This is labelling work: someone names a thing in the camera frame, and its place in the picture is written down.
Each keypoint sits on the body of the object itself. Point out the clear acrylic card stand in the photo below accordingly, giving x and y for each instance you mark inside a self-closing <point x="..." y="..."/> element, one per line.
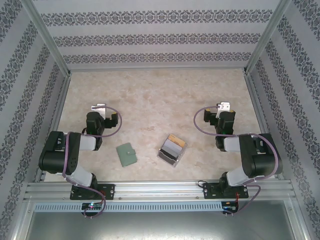
<point x="172" y="163"/>

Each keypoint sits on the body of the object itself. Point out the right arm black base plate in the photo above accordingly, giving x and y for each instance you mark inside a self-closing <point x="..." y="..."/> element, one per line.
<point x="208" y="191"/>

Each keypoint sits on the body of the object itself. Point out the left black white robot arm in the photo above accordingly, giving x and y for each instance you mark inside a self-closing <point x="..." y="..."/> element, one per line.
<point x="57" y="155"/>

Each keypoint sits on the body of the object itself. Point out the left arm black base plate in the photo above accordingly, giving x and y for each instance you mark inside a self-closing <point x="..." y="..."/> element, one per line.
<point x="110" y="191"/>

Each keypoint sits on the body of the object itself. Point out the green card holder wallet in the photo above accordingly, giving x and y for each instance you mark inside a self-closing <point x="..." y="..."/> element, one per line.
<point x="126" y="155"/>

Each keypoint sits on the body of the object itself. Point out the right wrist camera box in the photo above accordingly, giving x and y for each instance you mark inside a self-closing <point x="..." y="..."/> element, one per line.
<point x="223" y="107"/>

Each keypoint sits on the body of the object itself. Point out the orange credit card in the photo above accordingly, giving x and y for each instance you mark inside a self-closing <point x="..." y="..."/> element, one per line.
<point x="178" y="141"/>

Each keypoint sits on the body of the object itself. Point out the grey metal sheet panel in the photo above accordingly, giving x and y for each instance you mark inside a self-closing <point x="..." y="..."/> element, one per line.
<point x="160" y="226"/>

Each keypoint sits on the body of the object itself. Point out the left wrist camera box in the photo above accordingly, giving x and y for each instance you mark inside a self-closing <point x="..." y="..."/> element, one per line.
<point x="100" y="110"/>

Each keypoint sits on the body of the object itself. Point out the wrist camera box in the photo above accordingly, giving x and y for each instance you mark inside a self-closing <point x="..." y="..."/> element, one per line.
<point x="223" y="107"/>
<point x="100" y="110"/>

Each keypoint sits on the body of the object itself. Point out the aluminium table side rail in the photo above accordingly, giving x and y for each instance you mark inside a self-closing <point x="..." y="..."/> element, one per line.
<point x="255" y="100"/>
<point x="54" y="125"/>

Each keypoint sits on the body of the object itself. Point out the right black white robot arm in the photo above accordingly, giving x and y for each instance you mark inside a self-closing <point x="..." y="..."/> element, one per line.
<point x="262" y="157"/>

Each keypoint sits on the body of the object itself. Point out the aluminium frame post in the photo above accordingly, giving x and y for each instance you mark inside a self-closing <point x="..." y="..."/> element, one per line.
<point x="265" y="37"/>
<point x="49" y="37"/>

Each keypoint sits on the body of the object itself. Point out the grey credit card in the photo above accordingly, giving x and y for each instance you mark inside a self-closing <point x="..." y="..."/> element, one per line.
<point x="172" y="146"/>

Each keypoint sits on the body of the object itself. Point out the long aluminium mounting rail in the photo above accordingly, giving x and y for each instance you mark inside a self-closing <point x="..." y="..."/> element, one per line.
<point x="160" y="190"/>

